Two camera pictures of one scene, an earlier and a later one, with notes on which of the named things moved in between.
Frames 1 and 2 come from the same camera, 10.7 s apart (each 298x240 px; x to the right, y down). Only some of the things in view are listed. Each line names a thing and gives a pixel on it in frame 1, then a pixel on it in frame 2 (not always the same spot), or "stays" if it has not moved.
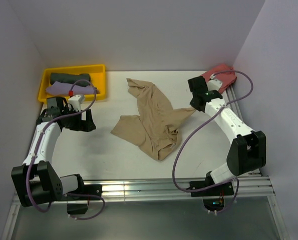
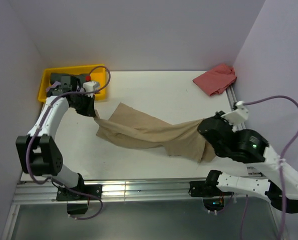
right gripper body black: [192, 103] → [219, 113]
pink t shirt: [225, 73] stays
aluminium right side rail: [235, 108] stays
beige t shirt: [154, 128] → [127, 126]
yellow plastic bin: [97, 74] stays
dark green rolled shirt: [70, 79] stays
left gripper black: [83, 125] → [89, 110]
